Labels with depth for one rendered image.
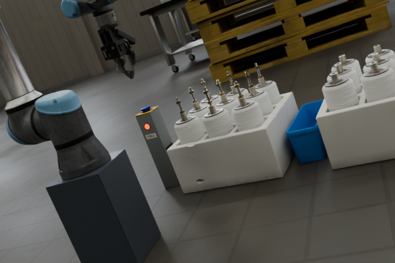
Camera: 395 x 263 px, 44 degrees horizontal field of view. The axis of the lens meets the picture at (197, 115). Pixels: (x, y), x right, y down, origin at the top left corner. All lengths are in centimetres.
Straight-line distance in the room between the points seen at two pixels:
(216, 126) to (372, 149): 51
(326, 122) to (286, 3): 219
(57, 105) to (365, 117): 88
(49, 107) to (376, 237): 88
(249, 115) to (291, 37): 206
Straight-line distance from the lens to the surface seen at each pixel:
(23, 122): 149
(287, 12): 364
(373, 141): 153
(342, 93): 152
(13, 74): 149
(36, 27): 1070
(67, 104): 138
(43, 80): 1091
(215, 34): 371
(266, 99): 174
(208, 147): 168
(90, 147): 140
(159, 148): 187
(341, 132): 153
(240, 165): 166
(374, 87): 151
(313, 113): 194
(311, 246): 123
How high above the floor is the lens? 62
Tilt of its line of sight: 12 degrees down
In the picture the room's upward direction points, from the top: 21 degrees counter-clockwise
